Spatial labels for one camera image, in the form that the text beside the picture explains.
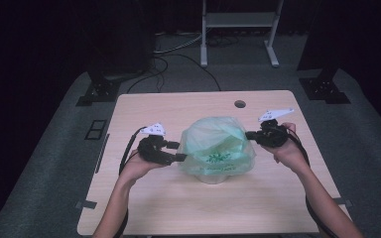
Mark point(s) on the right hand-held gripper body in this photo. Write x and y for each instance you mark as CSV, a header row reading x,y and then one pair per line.
x,y
273,134

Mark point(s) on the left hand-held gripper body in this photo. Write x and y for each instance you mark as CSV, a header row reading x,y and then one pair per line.
x,y
152,148

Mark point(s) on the green plastic bag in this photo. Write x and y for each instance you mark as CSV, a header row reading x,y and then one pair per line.
x,y
216,145

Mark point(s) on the clear plastic round container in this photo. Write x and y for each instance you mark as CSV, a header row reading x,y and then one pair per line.
x,y
212,179

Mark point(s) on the person's right hand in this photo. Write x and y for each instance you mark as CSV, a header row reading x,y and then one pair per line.
x,y
287,152

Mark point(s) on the person's left hand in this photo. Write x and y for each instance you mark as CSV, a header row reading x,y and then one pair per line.
x,y
137,168

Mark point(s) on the black stand base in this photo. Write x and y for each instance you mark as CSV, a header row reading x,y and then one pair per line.
x,y
324,87
99,91

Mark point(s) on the dark tape piece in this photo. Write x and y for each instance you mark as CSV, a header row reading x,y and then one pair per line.
x,y
86,204
342,201

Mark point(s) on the white metal stand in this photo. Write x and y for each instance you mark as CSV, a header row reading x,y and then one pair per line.
x,y
239,20

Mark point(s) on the black floor outlet frame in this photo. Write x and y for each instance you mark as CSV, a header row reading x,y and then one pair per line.
x,y
96,129

